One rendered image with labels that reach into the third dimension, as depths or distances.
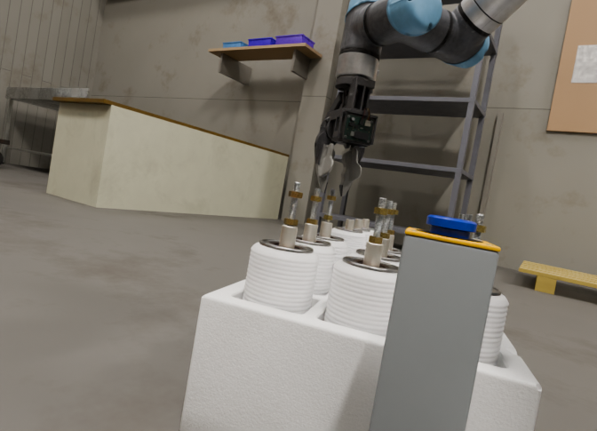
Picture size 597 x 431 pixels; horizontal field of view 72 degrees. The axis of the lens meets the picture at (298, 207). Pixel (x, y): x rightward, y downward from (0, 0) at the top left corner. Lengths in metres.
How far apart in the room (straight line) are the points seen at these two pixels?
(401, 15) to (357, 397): 0.55
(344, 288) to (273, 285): 0.09
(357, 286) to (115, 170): 2.65
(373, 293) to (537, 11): 3.95
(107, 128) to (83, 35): 5.24
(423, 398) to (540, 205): 3.59
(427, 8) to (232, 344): 0.57
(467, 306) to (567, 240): 3.56
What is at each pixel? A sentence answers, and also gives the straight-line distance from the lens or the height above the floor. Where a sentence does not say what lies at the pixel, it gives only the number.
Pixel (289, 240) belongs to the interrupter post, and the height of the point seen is 0.26.
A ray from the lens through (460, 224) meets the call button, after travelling 0.35.
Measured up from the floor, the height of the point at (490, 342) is 0.20.
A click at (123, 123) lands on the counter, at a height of 0.58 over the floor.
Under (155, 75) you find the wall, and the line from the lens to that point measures 6.82.
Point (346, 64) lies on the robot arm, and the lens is 0.79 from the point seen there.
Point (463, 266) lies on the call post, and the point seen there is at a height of 0.30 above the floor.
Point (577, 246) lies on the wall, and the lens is 3.90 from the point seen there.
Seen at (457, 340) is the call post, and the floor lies 0.24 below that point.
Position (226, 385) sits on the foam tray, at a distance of 0.56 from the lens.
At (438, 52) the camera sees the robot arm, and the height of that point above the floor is 0.61.
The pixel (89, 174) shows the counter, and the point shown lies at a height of 0.20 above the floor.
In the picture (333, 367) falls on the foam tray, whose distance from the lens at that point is 0.51.
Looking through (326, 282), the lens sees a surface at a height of 0.20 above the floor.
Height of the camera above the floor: 0.33
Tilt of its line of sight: 2 degrees down
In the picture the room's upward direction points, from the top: 10 degrees clockwise
